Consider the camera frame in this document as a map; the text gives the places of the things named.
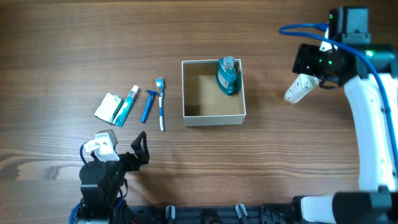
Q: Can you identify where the right blue cable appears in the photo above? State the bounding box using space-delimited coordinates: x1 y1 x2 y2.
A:
278 22 398 175

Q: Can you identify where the blue cable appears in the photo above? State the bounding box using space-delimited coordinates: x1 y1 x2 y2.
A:
68 141 125 224
278 22 398 175

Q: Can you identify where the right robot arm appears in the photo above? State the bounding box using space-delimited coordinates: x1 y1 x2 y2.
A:
293 6 397 223

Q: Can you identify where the teal toothpaste tube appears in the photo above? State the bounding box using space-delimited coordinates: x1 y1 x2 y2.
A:
113 85 139 127

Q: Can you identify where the blue disposable razor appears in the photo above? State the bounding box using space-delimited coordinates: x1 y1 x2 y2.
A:
141 90 159 123

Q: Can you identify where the white floral lotion tube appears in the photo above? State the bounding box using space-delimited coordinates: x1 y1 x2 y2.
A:
284 74 319 104

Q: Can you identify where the blue mouthwash bottle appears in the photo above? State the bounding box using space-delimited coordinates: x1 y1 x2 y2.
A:
216 56 238 95

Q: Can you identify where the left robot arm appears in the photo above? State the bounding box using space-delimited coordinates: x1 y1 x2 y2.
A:
68 129 150 224

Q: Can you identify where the green white soap box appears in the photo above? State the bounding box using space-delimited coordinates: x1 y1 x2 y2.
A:
94 93 124 124

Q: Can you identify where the left blue cable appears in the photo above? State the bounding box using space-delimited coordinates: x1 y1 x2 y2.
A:
68 141 125 224

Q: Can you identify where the white cardboard box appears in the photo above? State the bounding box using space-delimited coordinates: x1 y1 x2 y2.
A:
181 59 246 126

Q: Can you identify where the blue white toothbrush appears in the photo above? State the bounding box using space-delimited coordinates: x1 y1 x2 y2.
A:
155 77 165 131

